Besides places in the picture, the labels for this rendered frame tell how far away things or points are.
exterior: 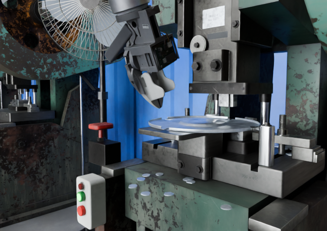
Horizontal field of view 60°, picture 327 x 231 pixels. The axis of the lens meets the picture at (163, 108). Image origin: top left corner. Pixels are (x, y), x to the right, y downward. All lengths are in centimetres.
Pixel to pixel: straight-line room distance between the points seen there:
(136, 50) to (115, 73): 259
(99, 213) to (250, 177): 42
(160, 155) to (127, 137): 217
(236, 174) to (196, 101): 169
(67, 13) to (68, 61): 54
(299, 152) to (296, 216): 20
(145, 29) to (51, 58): 143
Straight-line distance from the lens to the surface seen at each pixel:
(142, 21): 54
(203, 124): 71
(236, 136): 80
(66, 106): 221
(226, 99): 84
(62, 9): 157
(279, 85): 201
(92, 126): 92
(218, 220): 66
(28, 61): 189
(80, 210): 85
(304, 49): 96
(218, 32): 79
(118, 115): 314
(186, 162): 75
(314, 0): 52
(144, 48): 54
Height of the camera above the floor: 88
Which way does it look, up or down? 4 degrees down
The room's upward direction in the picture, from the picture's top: straight up
